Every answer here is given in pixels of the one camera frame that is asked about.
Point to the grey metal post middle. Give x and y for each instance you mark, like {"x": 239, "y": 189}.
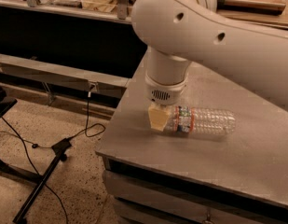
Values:
{"x": 122, "y": 9}

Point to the clear plastic water bottle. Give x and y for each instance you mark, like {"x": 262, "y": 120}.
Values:
{"x": 186, "y": 119}

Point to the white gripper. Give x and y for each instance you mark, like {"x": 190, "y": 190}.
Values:
{"x": 164, "y": 92}

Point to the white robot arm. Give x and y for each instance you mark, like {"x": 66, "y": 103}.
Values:
{"x": 181, "y": 32}

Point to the grey metal rail beam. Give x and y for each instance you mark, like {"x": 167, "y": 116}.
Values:
{"x": 64, "y": 76}

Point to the black metal floor stand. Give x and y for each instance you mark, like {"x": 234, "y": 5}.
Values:
{"x": 39, "y": 180}

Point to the grey table drawer front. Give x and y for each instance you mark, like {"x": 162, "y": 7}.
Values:
{"x": 142, "y": 202}

